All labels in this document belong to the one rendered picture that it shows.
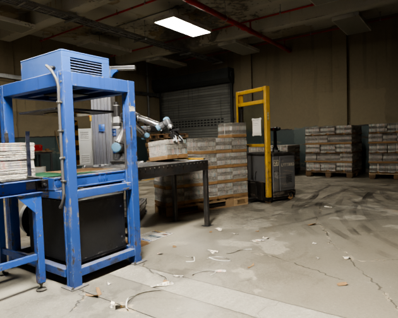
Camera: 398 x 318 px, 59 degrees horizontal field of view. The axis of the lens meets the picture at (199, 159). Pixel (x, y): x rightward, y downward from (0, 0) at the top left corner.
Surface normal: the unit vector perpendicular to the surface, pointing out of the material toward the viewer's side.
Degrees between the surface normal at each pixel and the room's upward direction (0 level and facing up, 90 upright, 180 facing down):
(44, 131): 90
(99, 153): 90
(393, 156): 90
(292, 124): 90
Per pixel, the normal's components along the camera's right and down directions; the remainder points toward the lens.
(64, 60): 0.81, 0.00
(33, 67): -0.59, 0.06
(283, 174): 0.53, 0.03
